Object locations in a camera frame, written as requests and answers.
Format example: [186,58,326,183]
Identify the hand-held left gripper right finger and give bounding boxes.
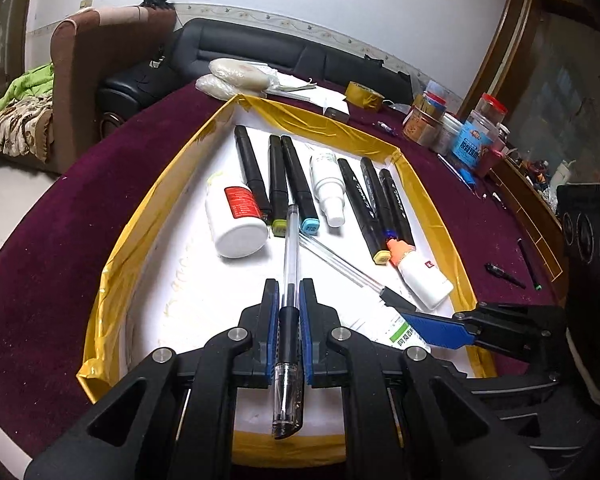
[300,277,553,480]

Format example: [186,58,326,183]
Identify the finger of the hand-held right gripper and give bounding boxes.
[399,301,569,362]

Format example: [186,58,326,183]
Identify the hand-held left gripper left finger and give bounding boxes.
[24,277,281,480]

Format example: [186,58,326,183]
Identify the clear gel pen black grip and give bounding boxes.
[271,203,305,441]

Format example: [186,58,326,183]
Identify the white green paper box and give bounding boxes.
[350,305,431,354]

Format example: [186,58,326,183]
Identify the white glue bottle orange cap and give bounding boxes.
[386,237,455,311]

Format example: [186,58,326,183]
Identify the clear gel pen black cap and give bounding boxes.
[298,232,418,313]

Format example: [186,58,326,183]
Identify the white bottle with red label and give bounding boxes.
[205,183,270,259]

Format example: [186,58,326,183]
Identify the white tray with yellow edge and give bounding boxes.
[76,91,498,466]

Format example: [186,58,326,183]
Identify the black marker yellow cap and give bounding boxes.
[336,157,392,266]

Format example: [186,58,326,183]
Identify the black marker green cap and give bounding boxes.
[267,134,290,238]

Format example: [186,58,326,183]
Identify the black marker blue cap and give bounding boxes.
[280,135,322,236]

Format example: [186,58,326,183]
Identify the white spray bottle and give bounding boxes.
[309,152,347,228]

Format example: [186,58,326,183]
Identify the short black pen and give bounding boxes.
[484,261,527,290]

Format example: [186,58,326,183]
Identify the thin black pen green end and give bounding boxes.
[516,237,543,291]

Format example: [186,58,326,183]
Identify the black speaker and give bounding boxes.
[555,182,600,401]

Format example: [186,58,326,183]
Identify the pink flask with knitted sleeve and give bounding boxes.
[485,137,511,179]

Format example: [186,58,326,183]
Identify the large clear jar red lid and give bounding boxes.
[450,92,509,171]

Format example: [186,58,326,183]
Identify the white plastic jar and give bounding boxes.
[432,112,468,156]

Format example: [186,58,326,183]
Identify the amber plastic jar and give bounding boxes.
[402,102,443,146]

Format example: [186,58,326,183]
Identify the maroon tablecloth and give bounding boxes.
[0,77,571,480]

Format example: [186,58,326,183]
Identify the white papers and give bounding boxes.
[260,67,351,113]

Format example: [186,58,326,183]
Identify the small jar red blue lid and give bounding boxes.
[420,80,451,111]

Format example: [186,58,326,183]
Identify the yellow tape roll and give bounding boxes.
[343,80,385,111]

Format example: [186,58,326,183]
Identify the white plastic bag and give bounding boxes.
[195,74,241,98]
[207,57,273,92]

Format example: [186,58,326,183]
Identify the wooden glass door cabinet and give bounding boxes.
[457,0,600,186]

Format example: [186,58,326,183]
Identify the black leather sofa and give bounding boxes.
[97,17,413,136]

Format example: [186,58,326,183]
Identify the brown armchair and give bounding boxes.
[50,4,178,176]

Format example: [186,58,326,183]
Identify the brown patterned blanket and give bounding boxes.
[0,95,56,163]

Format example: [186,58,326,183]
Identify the green blanket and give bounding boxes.
[0,62,56,126]

